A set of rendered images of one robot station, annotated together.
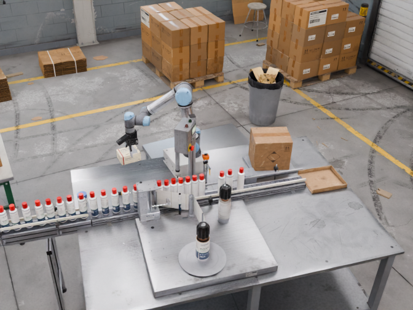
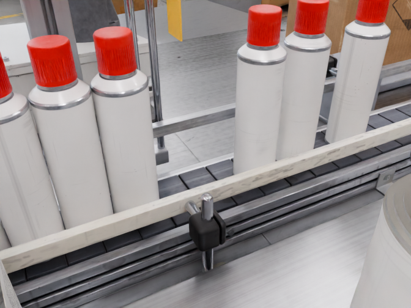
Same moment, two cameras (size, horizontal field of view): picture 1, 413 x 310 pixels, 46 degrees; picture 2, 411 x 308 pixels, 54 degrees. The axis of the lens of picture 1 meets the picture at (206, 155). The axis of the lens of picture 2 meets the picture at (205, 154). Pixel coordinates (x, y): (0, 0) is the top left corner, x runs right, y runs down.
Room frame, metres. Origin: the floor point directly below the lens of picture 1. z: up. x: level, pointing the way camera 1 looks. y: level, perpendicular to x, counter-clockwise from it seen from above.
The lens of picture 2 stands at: (2.46, 0.01, 1.19)
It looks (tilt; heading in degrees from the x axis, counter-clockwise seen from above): 34 degrees down; 351
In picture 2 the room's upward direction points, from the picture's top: 1 degrees counter-clockwise
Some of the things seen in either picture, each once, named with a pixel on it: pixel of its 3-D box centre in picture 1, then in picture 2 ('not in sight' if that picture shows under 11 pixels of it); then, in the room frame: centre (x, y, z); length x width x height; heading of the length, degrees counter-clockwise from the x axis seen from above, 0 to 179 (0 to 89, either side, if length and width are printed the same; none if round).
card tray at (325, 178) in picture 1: (322, 178); not in sight; (3.11, -0.93, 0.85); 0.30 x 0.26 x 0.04; 107
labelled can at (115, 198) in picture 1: (115, 200); not in sight; (2.63, 0.63, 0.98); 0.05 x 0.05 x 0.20
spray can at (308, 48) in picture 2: (229, 181); (301, 88); (2.88, -0.18, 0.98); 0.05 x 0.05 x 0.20
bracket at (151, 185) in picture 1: (147, 186); not in sight; (2.60, 0.40, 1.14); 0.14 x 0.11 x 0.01; 107
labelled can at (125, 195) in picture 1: (126, 198); not in sight; (2.65, 0.56, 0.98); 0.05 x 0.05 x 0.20
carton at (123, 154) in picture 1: (128, 154); not in sight; (3.18, 0.62, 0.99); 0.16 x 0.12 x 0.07; 118
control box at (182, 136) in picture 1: (185, 136); not in sight; (2.86, 0.15, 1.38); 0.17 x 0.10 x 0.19; 162
